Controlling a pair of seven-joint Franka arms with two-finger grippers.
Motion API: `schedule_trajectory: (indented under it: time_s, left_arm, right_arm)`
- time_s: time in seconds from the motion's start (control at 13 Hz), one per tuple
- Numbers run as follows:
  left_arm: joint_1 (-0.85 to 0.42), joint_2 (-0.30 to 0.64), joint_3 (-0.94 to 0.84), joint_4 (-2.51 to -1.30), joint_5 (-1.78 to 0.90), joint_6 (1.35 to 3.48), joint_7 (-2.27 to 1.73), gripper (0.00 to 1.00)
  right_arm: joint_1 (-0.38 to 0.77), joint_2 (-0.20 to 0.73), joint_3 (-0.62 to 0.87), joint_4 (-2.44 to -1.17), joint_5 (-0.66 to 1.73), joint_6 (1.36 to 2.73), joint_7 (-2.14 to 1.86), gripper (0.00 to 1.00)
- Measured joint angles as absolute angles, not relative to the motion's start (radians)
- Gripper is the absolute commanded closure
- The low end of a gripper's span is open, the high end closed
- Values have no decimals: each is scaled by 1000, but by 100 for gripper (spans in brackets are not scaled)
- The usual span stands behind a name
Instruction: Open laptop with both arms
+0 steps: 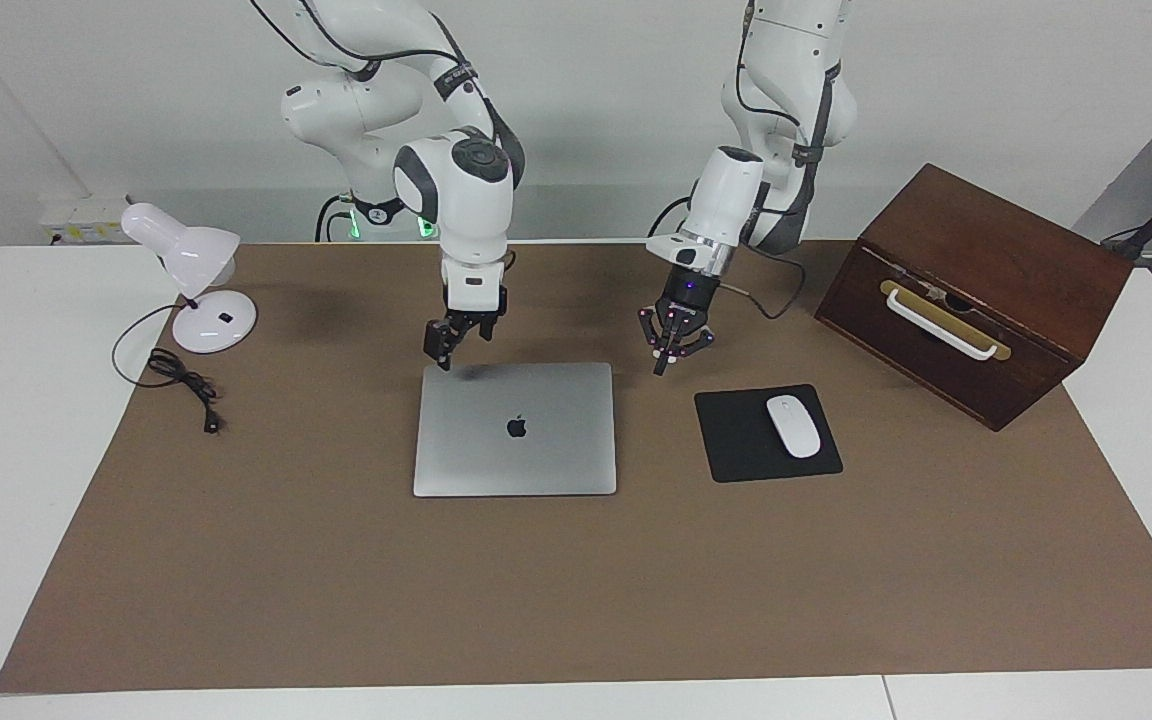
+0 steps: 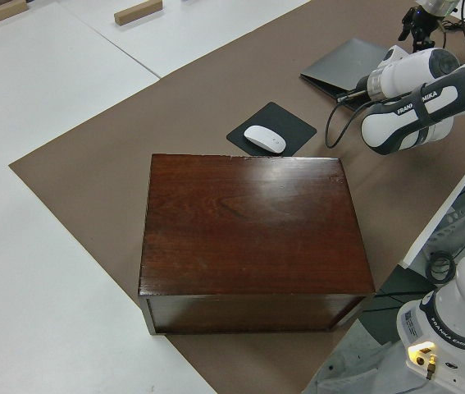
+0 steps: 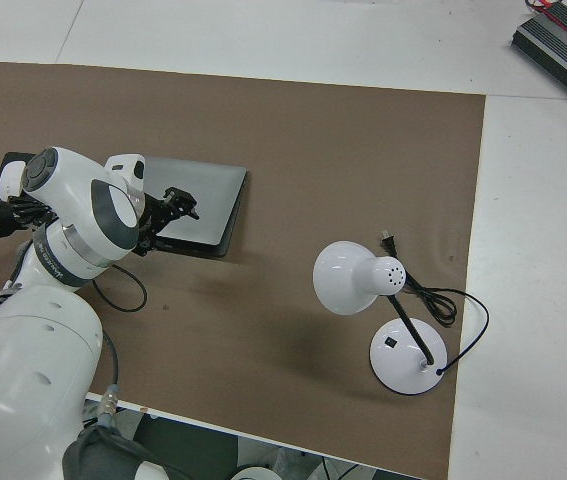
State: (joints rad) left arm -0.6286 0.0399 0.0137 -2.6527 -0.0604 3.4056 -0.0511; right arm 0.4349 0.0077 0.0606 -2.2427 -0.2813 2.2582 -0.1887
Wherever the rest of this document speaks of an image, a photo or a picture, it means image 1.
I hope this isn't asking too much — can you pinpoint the silver grey laptop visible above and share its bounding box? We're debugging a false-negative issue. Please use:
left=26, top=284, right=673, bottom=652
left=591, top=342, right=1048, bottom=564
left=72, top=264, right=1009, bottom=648
left=412, top=362, right=619, bottom=499

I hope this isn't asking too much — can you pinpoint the black mouse pad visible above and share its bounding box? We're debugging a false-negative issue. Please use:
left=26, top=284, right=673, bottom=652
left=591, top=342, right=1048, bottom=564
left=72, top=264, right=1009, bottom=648
left=693, top=384, right=845, bottom=485

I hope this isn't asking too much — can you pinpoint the white computer mouse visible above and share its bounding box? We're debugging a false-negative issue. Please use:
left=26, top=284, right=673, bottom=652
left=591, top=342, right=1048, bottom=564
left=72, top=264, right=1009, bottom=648
left=765, top=394, right=824, bottom=461

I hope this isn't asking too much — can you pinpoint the white desk lamp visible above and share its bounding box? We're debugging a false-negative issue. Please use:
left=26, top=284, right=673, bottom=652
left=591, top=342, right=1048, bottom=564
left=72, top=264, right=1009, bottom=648
left=120, top=202, right=260, bottom=356

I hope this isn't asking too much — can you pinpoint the brown table mat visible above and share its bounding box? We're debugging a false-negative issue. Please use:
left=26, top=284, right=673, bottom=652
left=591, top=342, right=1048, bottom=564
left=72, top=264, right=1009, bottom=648
left=0, top=240, right=1152, bottom=696

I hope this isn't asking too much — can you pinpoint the dark brown wooden box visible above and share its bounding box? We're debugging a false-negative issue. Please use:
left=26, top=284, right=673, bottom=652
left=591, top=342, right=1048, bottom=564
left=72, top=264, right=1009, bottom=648
left=813, top=163, right=1136, bottom=433

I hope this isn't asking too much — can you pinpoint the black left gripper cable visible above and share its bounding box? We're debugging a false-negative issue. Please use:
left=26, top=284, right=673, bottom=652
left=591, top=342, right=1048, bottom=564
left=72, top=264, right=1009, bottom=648
left=715, top=254, right=808, bottom=322

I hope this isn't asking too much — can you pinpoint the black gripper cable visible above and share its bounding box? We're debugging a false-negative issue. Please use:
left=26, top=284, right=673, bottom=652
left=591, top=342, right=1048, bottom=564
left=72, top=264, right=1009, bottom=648
left=715, top=254, right=808, bottom=322
left=250, top=0, right=528, bottom=191

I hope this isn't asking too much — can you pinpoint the white box handle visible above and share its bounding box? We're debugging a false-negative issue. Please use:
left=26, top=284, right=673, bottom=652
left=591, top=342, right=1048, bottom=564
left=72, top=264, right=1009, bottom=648
left=884, top=288, right=1000, bottom=362

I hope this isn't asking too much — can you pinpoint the black lamp power cable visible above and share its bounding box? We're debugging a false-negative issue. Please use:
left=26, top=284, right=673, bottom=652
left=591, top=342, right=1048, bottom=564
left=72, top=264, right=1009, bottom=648
left=112, top=300, right=228, bottom=437

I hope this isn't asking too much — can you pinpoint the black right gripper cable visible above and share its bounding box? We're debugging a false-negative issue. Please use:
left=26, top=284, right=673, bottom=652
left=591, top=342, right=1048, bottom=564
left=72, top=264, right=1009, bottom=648
left=250, top=0, right=528, bottom=191

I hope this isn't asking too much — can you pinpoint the brass handle plate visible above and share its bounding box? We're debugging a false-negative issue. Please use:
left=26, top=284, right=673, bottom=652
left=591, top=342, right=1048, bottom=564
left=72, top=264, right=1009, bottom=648
left=878, top=279, right=1014, bottom=363

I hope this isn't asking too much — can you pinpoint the white wall power strip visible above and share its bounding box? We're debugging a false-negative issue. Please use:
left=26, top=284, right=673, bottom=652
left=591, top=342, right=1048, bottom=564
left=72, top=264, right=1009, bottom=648
left=39, top=194, right=133, bottom=247

